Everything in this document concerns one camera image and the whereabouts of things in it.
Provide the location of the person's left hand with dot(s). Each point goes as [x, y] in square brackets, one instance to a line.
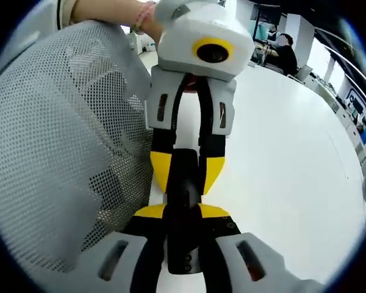
[151, 27]

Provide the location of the white office chair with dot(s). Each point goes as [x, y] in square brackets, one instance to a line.
[303, 73]

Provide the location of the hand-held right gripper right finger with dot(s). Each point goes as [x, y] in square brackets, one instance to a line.
[231, 259]

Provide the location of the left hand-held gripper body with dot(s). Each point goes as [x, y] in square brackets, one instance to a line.
[177, 36]

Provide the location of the black remote control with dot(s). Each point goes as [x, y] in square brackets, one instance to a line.
[184, 183]

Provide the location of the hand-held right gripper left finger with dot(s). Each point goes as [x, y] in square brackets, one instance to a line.
[125, 259]

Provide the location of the grey mesh office chair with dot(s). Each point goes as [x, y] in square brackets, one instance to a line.
[48, 122]

